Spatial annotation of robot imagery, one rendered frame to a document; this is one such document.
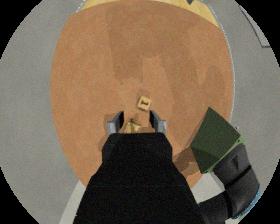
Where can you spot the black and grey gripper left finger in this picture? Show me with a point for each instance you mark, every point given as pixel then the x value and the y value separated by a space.
pixel 116 124

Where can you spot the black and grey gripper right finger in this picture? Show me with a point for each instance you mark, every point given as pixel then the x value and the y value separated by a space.
pixel 156 122

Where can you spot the tan open-top tray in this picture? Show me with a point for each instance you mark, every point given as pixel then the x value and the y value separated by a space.
pixel 132 127

